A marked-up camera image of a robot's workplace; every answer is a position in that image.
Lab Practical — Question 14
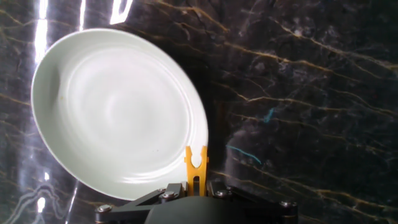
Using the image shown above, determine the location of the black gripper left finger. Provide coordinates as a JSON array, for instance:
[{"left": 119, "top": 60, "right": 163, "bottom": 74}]
[{"left": 94, "top": 182, "right": 188, "bottom": 224}]

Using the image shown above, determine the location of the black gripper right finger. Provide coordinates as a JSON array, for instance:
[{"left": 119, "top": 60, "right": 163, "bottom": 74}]
[{"left": 206, "top": 180, "right": 299, "bottom": 224}]

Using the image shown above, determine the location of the yellow plastic clamp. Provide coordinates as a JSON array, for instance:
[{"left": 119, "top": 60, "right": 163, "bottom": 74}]
[{"left": 183, "top": 145, "right": 210, "bottom": 197}]

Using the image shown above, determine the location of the pale green round plate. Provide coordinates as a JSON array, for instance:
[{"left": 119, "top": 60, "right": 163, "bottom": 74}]
[{"left": 30, "top": 27, "right": 209, "bottom": 202}]

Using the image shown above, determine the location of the black marble pattern mat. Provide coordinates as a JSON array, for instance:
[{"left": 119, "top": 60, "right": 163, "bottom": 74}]
[{"left": 0, "top": 0, "right": 398, "bottom": 224}]

